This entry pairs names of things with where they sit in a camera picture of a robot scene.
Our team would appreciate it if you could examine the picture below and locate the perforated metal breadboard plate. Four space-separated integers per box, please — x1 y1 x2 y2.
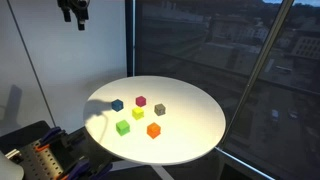
18 139 66 180

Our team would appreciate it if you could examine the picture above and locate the green cube block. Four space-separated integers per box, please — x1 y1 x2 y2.
115 119 131 137

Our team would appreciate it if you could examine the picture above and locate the blue cube block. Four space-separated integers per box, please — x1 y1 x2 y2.
111 98 125 113

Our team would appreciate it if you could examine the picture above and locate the magenta cube block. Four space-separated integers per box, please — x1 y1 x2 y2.
135 95 148 108

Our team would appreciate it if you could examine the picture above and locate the thin dark wall rod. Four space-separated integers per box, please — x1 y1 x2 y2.
6 0 56 128

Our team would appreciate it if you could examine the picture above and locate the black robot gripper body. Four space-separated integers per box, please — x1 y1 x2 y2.
56 0 91 14

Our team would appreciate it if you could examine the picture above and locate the white rounded object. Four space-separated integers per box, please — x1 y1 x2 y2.
0 150 25 180

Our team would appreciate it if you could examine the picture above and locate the gray cube block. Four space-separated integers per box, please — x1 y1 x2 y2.
153 103 167 117

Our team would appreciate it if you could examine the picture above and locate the purple handled clamp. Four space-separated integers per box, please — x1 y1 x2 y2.
63 157 92 180
39 126 64 147
89 161 114 180

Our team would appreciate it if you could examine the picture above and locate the black clamp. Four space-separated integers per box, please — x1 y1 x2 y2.
60 127 87 149

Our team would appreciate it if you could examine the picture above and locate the yellow cube block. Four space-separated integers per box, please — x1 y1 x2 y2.
131 106 145 121

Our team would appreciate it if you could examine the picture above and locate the orange cube block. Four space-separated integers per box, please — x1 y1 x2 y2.
146 122 162 140

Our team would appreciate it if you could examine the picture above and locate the white window sill rail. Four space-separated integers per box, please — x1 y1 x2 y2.
214 146 276 180

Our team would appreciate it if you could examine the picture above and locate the white table leg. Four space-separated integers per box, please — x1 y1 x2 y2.
151 164 176 180

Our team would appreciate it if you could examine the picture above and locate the slanted metal window pole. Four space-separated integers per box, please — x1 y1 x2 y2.
218 0 296 149

